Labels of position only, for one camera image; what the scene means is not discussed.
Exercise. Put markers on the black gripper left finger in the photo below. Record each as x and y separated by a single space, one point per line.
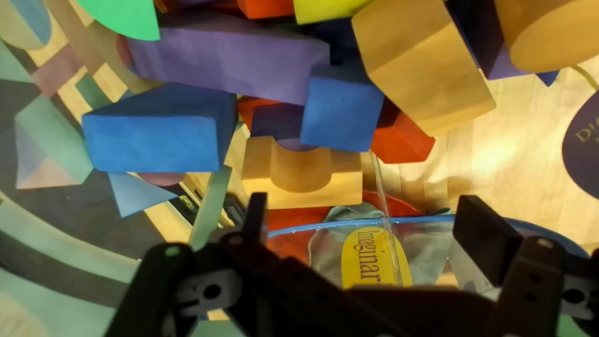
189 282

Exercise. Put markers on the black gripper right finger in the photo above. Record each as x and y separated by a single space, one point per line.
537 282

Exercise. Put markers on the yellow foam arch block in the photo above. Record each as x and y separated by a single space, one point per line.
301 185

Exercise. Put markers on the wide blue foam block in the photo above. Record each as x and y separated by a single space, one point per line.
157 134

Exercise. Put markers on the red foam block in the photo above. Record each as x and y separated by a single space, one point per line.
404 143

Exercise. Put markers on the long purple foam block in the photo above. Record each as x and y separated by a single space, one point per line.
232 63

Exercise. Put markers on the big yellow foam block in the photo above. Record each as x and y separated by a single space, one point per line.
419 63

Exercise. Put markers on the blue foam cube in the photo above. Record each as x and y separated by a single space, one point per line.
340 110

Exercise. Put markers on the yellow foam cylinder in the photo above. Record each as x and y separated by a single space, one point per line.
554 35

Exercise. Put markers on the green foam half disc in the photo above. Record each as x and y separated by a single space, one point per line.
125 16

